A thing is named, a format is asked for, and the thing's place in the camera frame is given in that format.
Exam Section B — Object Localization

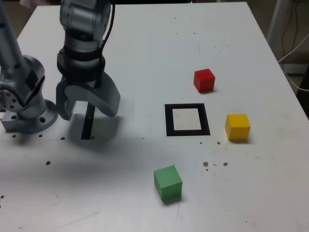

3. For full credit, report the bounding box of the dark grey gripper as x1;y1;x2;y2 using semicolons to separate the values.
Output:
56;72;121;121

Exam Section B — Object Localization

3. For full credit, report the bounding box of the green cube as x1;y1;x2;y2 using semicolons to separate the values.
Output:
154;165;183;204

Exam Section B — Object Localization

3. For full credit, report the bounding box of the red cube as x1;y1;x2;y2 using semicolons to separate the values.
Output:
193;68;216;93

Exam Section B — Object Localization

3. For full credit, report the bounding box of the yellow cube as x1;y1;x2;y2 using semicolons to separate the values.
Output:
225;114;252;142

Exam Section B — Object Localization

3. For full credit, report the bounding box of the black tape square outline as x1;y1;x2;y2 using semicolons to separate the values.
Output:
164;103;211;137

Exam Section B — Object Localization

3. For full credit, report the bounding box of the black tape strip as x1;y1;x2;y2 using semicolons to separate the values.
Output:
81;102;96;140

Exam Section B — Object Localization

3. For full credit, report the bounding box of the pink cloth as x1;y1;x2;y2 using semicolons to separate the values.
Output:
19;0;61;7

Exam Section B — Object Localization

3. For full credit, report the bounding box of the white background cable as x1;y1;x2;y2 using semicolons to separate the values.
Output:
278;32;309;92

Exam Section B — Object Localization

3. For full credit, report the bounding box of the white frame post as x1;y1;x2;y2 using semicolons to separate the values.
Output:
267;0;289;53

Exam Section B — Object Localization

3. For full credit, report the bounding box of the thin black background cable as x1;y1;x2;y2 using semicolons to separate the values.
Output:
281;0;300;58

